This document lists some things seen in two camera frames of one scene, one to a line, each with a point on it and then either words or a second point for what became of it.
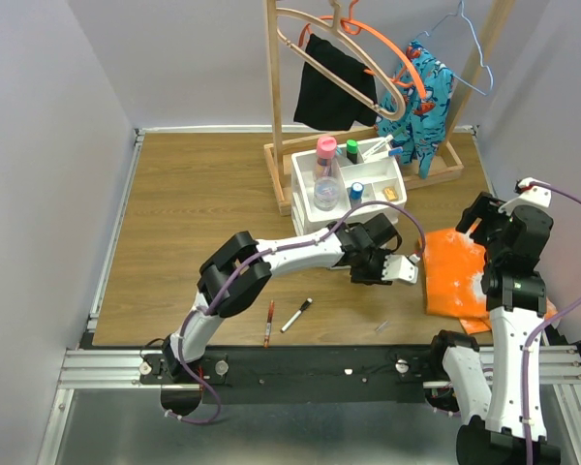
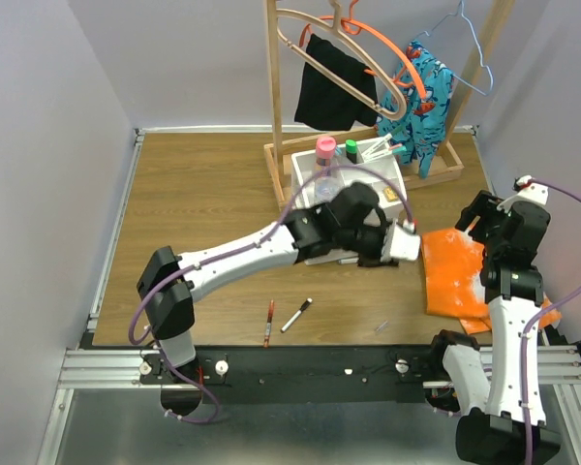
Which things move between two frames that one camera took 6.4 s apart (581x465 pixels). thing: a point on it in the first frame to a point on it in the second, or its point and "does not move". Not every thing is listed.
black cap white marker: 296,316 does not move
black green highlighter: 351,150 does not move
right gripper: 484,205 does not move
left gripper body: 368,271 to 365,239
